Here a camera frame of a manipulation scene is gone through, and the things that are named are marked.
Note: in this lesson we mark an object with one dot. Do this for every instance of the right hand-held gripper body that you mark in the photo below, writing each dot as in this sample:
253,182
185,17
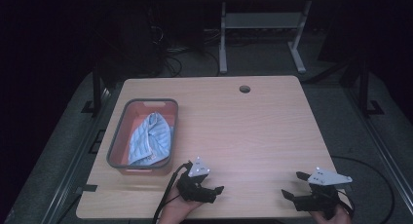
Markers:
319,194

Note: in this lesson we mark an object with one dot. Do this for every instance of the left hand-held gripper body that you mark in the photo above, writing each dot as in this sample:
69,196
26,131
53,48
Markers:
193,184

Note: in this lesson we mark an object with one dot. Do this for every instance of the blue striped cloth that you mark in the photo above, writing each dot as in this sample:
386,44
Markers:
151,139

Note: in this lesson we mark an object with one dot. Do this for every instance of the pink basin with grey rim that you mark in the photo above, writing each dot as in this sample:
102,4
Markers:
130,136

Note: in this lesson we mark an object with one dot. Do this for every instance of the person's right hand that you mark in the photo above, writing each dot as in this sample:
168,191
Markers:
334,217

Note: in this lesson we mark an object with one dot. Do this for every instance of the person's left hand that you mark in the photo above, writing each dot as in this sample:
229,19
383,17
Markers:
177,208

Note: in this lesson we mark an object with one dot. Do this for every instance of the grey metal stand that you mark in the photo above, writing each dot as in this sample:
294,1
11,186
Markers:
263,20

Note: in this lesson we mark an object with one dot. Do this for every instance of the aluminium floor rail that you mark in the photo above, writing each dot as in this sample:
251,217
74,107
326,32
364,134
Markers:
383,146
74,159

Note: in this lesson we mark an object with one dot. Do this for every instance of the black metal post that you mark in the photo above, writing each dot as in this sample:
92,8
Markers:
364,87
96,91

